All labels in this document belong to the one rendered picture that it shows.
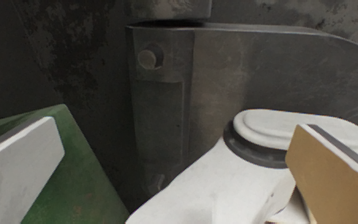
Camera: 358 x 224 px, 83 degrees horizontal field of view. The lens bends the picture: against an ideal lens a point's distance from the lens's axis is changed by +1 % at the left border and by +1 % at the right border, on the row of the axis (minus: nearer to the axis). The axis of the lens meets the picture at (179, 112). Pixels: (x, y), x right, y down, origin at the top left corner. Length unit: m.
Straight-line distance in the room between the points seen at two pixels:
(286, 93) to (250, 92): 0.07
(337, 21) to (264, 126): 0.38
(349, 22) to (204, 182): 0.53
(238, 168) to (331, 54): 0.28
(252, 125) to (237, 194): 0.12
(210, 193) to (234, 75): 0.26
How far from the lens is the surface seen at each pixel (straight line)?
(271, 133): 0.35
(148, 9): 0.44
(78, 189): 0.93
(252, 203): 0.29
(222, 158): 0.34
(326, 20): 0.65
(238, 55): 0.45
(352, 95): 0.53
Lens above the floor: 0.61
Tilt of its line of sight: 59 degrees down
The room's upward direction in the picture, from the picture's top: 154 degrees counter-clockwise
